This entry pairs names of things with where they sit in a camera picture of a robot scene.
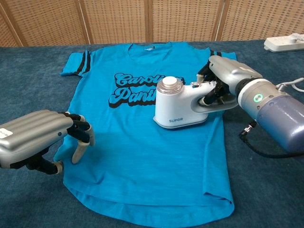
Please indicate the blue Carolina Panthers shirt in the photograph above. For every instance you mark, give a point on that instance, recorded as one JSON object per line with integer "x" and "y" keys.
{"x": 142, "y": 166}

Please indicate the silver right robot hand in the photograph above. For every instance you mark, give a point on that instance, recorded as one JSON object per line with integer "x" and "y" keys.
{"x": 232, "y": 71}

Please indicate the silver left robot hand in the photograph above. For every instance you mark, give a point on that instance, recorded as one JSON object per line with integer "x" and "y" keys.
{"x": 31, "y": 133}

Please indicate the white handheld steam iron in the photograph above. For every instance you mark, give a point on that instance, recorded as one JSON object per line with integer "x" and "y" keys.
{"x": 175, "y": 104}

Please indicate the dark teal table cloth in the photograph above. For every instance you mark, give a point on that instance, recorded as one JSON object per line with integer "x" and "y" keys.
{"x": 26, "y": 78}

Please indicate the white power strip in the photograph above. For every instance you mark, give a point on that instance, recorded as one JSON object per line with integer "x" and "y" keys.
{"x": 278, "y": 45}

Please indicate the woven wooden folding screen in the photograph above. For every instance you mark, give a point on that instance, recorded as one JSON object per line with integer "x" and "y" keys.
{"x": 114, "y": 21}

